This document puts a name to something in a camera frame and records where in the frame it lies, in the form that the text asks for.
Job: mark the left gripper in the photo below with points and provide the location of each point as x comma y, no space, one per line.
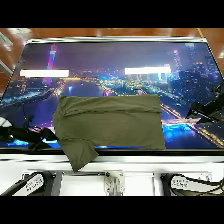
42,138

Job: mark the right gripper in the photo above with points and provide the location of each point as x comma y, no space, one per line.
201,111

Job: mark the olive green T-shirt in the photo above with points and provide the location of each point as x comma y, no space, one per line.
110,123

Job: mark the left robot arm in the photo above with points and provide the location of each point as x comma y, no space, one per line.
33,183

